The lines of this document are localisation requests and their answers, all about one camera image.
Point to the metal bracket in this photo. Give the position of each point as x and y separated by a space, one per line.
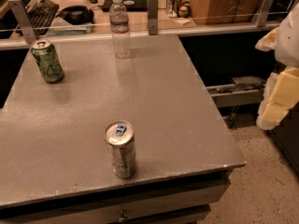
152 7
262 13
20 13

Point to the black headphones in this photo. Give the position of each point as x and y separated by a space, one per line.
76 15

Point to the small round brown object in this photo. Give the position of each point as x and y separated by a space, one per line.
183 12

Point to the clear glass jar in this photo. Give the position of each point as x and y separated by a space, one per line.
172 7

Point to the left metal bracket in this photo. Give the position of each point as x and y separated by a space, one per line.
20 13

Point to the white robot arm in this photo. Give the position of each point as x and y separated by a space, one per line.
284 40

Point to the right metal bracket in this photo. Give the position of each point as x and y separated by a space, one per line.
262 13

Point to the metal shelf with tools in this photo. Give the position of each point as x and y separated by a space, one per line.
240 91

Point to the middle metal bracket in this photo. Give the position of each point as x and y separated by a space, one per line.
152 7

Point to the silver energy drink can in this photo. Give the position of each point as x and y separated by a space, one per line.
120 138

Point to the clear plastic water bottle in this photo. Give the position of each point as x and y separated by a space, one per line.
120 29

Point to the black keyboard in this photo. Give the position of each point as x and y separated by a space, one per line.
42 14

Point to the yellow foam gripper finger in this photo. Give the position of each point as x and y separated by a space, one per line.
280 95

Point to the green soda can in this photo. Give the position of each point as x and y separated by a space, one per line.
47 60

